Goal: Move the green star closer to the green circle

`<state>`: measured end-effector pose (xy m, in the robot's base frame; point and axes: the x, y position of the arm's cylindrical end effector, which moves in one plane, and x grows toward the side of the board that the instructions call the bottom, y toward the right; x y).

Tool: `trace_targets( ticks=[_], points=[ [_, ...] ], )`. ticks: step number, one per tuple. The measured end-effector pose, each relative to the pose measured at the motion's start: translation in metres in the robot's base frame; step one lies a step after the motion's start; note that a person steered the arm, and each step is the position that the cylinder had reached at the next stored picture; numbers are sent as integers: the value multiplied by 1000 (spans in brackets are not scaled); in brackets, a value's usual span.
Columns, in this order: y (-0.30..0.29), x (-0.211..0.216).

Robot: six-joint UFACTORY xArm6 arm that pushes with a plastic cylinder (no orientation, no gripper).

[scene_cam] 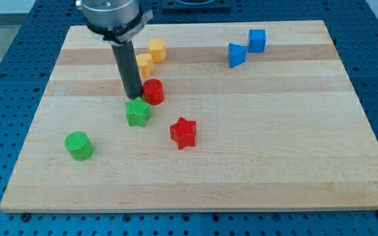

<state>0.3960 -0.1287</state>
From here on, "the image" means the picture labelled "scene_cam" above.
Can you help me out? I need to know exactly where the blue triangle block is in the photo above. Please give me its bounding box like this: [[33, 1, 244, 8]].
[[228, 43, 247, 68]]

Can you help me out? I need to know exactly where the yellow hexagon block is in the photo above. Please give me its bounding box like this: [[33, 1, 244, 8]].
[[146, 39, 167, 62]]

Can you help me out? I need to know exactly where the green star block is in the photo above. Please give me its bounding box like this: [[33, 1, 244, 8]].
[[125, 97, 152, 127]]

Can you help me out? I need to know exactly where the wooden board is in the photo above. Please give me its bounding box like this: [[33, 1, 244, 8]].
[[0, 20, 378, 213]]

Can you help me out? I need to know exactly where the red cylinder block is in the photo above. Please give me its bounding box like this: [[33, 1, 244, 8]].
[[143, 79, 164, 106]]

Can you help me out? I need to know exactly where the green cylinder block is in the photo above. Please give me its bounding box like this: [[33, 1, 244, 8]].
[[64, 131, 94, 161]]

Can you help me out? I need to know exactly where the yellow heart block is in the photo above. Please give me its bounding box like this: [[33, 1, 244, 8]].
[[136, 53, 154, 78]]

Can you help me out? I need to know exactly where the red star block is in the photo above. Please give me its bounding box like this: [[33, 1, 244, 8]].
[[169, 117, 197, 149]]

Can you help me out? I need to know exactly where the blue cube block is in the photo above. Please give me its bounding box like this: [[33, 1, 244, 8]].
[[247, 29, 266, 52]]

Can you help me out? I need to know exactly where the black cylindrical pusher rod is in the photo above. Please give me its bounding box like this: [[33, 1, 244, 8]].
[[112, 41, 143, 100]]

